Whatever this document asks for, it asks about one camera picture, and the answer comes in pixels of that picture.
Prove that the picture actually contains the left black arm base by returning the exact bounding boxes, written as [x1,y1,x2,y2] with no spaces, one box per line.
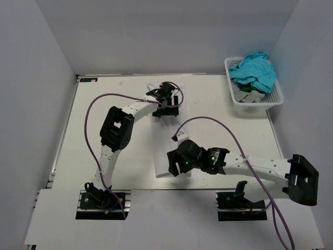
[75,190,125,221]

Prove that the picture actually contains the white plastic basket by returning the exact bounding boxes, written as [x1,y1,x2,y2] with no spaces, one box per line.
[224,57,284,110]

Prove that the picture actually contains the cyan t-shirt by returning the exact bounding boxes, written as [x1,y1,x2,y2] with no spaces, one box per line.
[228,52,276,94]

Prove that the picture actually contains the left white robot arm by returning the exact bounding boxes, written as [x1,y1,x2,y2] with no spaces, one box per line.
[84,81,184,208]

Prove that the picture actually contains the green cloth in basket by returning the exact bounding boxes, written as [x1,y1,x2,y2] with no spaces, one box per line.
[240,84,262,93]

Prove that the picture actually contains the dark label sticker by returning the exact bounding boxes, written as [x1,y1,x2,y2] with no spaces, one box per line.
[79,78,98,83]

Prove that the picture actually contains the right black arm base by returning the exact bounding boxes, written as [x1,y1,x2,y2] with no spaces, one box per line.
[216,192,267,222]

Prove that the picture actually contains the white t-shirt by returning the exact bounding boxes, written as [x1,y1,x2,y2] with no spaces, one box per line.
[145,75,193,179]

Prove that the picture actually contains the grey white cloth in basket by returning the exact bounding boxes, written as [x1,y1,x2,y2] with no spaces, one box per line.
[232,85,265,103]

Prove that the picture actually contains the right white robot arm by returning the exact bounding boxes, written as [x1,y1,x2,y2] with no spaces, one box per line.
[167,140,319,208]

